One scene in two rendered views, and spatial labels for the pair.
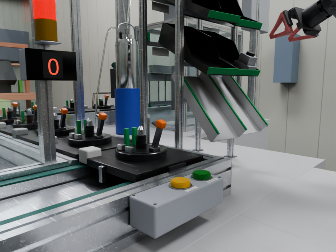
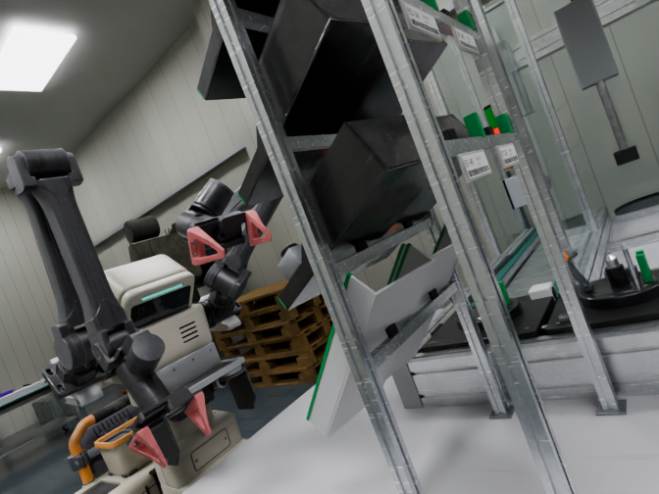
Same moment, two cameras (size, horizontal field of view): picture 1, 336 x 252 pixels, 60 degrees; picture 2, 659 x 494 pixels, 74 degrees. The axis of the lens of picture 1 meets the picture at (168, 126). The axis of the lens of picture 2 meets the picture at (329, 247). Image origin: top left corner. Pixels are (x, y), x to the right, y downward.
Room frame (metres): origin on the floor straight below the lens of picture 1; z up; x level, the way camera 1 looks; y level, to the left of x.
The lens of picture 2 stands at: (1.68, -0.30, 1.27)
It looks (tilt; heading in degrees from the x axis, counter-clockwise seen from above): 2 degrees down; 174
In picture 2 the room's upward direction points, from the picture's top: 21 degrees counter-clockwise
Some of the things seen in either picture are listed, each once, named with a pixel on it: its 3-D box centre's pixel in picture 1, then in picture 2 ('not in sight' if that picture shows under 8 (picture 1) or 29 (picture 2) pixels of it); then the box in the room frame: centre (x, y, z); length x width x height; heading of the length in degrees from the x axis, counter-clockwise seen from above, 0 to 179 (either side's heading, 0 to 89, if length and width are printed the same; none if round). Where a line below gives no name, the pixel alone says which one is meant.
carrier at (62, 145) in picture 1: (89, 129); (616, 272); (0.95, 0.26, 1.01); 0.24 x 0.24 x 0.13; 47
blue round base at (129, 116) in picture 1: (128, 111); not in sight; (1.76, 0.24, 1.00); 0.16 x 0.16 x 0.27
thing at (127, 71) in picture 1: (127, 56); not in sight; (1.76, 0.24, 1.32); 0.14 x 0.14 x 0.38
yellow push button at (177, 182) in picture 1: (180, 184); not in sight; (0.56, -0.03, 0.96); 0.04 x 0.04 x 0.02
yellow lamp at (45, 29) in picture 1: (46, 31); not in sight; (0.71, 0.29, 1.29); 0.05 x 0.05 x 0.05
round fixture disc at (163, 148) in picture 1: (141, 151); (487, 314); (0.77, 0.07, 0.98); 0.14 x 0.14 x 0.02
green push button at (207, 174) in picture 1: (201, 176); not in sight; (0.61, -0.07, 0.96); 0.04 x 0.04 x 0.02
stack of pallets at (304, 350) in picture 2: not in sight; (282, 327); (-3.23, -0.58, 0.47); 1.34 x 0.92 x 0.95; 45
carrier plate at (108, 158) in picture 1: (141, 158); (490, 321); (0.77, 0.07, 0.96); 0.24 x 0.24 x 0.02; 47
